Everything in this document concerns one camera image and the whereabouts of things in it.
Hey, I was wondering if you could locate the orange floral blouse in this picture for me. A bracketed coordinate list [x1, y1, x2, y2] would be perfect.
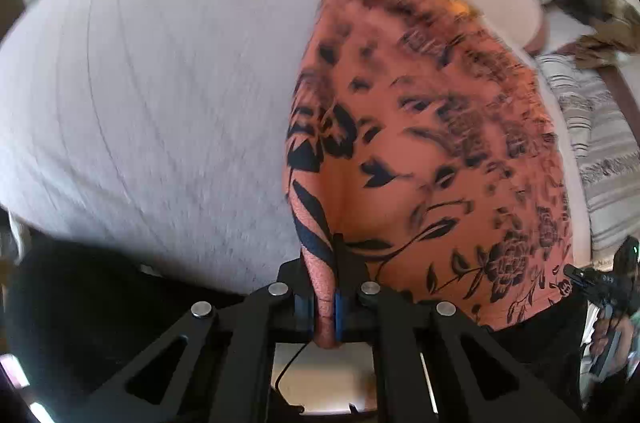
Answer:
[284, 0, 573, 346]

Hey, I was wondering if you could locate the person's right hand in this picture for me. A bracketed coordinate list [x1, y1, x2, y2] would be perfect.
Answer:
[590, 311, 634, 377]

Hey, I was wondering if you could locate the brown crumpled garment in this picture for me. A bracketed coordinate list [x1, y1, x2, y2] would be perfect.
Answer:
[575, 0, 639, 70]

